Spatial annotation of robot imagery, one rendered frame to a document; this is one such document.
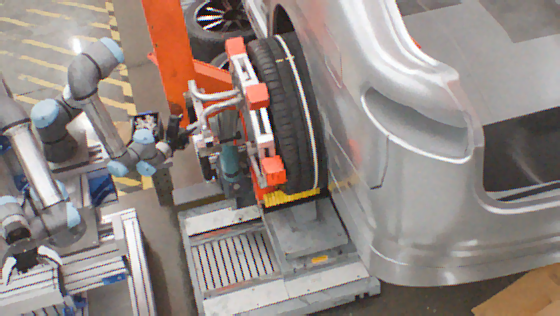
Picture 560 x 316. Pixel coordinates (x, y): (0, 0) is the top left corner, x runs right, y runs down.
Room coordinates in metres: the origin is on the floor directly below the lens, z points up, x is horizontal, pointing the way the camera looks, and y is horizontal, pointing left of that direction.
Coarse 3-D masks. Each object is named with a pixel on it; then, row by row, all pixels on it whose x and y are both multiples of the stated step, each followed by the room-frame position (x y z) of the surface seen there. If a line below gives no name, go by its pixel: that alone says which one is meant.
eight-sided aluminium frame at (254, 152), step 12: (240, 60) 2.32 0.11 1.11; (240, 72) 2.22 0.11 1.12; (252, 72) 2.21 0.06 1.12; (252, 84) 2.13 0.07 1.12; (240, 108) 2.47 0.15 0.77; (264, 108) 2.07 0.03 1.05; (252, 120) 2.04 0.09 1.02; (264, 120) 2.04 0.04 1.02; (264, 132) 2.01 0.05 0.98; (264, 144) 1.98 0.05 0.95; (252, 156) 2.30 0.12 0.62; (264, 156) 1.98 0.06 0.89; (264, 180) 1.97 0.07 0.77
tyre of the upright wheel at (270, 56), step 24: (264, 48) 2.28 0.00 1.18; (288, 48) 2.26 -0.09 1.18; (264, 72) 2.15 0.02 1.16; (288, 72) 2.14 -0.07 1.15; (288, 96) 2.05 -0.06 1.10; (312, 96) 2.05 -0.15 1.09; (288, 120) 1.99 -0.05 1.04; (312, 120) 2.00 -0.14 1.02; (288, 144) 1.95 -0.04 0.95; (288, 168) 1.93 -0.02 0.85; (312, 168) 1.95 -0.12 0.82; (288, 192) 1.99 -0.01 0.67
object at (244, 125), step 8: (240, 112) 2.23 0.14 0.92; (208, 120) 2.27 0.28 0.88; (240, 120) 2.20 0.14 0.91; (248, 120) 2.20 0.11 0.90; (216, 128) 2.18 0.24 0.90; (240, 128) 2.17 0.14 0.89; (248, 128) 2.18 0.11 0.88; (264, 128) 2.19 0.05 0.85; (248, 136) 2.17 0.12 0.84; (224, 144) 2.16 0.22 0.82; (232, 144) 2.17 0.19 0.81
